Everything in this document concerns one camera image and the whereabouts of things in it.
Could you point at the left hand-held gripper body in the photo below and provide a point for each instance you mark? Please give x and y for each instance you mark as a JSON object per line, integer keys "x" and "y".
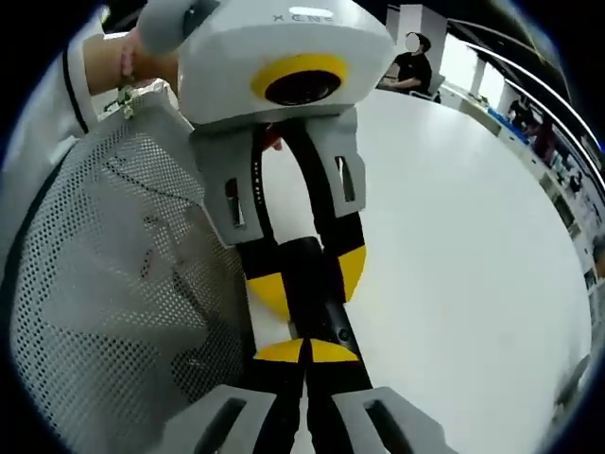
{"x": 227, "y": 61}

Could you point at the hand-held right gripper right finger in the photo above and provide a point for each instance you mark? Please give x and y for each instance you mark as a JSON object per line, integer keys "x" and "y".
{"x": 378, "y": 425}

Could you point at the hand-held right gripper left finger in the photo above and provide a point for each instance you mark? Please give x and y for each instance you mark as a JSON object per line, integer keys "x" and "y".
{"x": 236, "y": 425}

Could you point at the black remote control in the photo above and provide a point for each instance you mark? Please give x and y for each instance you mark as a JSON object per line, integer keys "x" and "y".
{"x": 307, "y": 284}

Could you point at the grey office chair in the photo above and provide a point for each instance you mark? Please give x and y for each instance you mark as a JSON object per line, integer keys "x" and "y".
{"x": 425, "y": 95}

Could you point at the white shirt with black trim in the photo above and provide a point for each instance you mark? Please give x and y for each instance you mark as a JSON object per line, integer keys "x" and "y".
{"x": 47, "y": 123}

